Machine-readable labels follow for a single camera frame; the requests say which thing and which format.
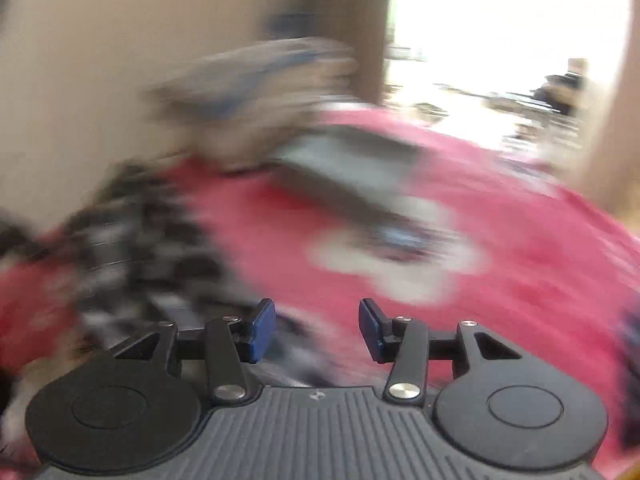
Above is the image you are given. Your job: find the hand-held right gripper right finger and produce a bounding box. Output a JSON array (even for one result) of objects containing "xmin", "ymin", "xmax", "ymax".
[{"xmin": 358, "ymin": 298, "xmax": 523, "ymax": 404}]

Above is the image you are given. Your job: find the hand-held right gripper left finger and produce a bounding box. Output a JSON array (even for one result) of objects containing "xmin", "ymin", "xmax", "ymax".
[{"xmin": 112, "ymin": 298, "xmax": 277, "ymax": 407}]

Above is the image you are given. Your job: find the black white plaid shirt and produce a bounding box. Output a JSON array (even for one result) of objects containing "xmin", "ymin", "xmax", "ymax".
[{"xmin": 50, "ymin": 157, "xmax": 341, "ymax": 388}]

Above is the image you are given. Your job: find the beige folded clothes stack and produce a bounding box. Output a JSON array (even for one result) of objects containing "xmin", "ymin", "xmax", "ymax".
[{"xmin": 142, "ymin": 35, "xmax": 363, "ymax": 173}]

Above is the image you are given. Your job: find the pink floral blanket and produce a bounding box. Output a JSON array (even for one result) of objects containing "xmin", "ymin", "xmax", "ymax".
[{"xmin": 0, "ymin": 102, "xmax": 640, "ymax": 480}]

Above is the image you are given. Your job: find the grey folded garment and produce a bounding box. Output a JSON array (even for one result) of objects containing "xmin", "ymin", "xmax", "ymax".
[{"xmin": 272, "ymin": 125, "xmax": 436, "ymax": 233}]

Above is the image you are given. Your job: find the brown curtain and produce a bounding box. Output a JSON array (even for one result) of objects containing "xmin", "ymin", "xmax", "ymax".
[{"xmin": 345, "ymin": 0, "xmax": 401, "ymax": 108}]

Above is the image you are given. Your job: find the wheelchair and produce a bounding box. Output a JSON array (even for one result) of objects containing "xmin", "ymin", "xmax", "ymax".
[{"xmin": 531, "ymin": 57, "xmax": 590, "ymax": 117}]

